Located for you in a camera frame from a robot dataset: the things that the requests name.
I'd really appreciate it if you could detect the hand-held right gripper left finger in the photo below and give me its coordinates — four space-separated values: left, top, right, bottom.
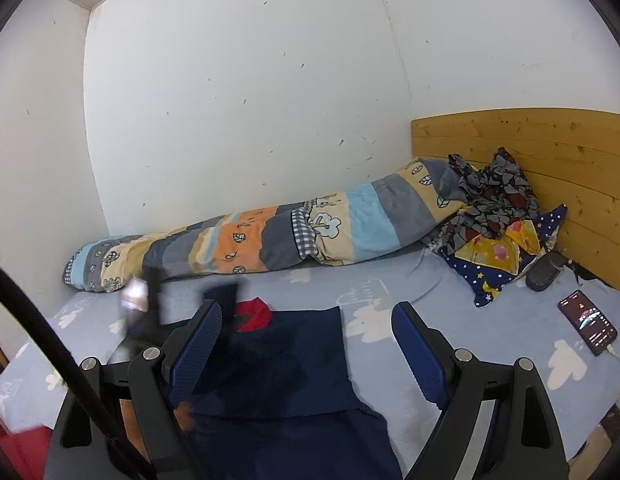
42 300 225 480

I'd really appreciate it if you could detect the black ribbed object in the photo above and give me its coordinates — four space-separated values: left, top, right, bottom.
526 252 571 292

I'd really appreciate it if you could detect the navy blue garment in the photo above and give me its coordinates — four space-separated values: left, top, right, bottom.
180 298 405 480

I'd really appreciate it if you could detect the grey red patterned garment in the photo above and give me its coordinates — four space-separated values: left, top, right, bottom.
424 147 541 261

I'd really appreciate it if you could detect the rolled striped patchwork quilt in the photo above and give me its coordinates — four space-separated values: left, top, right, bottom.
64 157 470 293

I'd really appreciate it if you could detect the black smartphone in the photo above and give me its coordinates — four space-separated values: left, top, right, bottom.
558 290 618 357

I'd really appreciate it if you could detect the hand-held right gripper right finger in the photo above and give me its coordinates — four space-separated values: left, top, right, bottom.
391 301 570 480

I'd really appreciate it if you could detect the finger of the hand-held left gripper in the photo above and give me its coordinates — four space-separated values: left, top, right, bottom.
197 282 241 333

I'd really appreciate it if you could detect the navy star print pillow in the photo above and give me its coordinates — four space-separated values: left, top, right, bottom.
442 204 569 308

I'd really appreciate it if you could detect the light blue cloud bed sheet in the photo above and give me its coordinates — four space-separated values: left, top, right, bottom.
0 247 620 480

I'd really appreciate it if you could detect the wooden headboard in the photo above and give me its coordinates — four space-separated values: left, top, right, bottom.
411 109 620 288

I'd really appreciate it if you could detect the black cable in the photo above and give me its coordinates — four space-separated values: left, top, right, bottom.
0 259 158 480

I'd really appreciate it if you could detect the thin grey cable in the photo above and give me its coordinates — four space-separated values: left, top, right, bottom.
407 250 445 306

